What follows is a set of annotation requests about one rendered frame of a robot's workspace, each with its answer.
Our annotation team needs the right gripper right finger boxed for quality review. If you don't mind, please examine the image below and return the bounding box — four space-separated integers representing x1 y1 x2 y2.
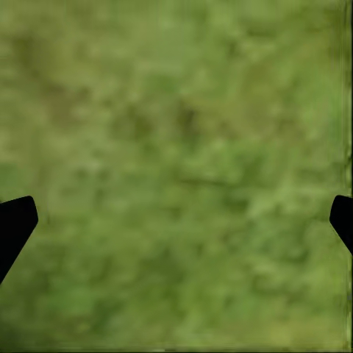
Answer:
329 195 353 254

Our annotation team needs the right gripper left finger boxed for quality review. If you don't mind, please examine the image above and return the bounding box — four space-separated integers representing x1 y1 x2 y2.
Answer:
0 196 38 284

